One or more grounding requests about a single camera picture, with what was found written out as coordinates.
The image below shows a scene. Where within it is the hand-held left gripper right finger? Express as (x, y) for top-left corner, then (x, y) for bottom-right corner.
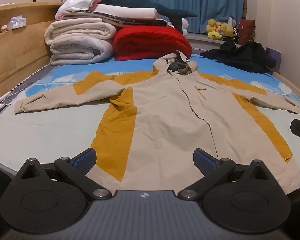
(177, 149), (278, 200)

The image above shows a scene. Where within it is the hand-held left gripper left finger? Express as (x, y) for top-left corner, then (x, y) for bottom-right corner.
(14, 147), (113, 200)

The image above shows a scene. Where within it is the beige and mustard hooded jacket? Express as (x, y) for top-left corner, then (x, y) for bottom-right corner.
(14, 50), (300, 195)

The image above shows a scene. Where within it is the black clothes pile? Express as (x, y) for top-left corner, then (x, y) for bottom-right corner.
(200, 39), (277, 74)

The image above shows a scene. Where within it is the purple paper bag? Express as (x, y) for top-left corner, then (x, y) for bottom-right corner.
(266, 47), (282, 72)

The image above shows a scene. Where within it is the dark red plush pillow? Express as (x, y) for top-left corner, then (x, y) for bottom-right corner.
(237, 18), (256, 45)

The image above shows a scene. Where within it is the white folded quilt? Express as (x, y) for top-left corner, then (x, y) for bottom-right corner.
(44, 17), (118, 46)

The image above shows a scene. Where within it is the red folded blanket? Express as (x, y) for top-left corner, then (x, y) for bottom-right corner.
(113, 25), (192, 61)

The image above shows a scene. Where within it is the white plush toy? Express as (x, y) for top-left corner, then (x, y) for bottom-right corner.
(181, 18), (190, 35)

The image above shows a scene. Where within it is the dark patterned folded mat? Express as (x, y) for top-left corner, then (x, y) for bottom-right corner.
(65, 11), (168, 28)

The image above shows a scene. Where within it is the white tissue pack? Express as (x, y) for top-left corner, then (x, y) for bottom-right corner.
(0, 16), (27, 32)

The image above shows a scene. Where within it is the white and pink cloth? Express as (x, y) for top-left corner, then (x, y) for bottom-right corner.
(55, 0), (103, 20)

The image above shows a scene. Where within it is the dark blue shark plush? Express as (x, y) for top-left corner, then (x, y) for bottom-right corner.
(99, 0), (198, 34)

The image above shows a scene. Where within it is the wooden bed frame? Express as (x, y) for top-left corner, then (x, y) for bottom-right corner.
(0, 2), (300, 205)

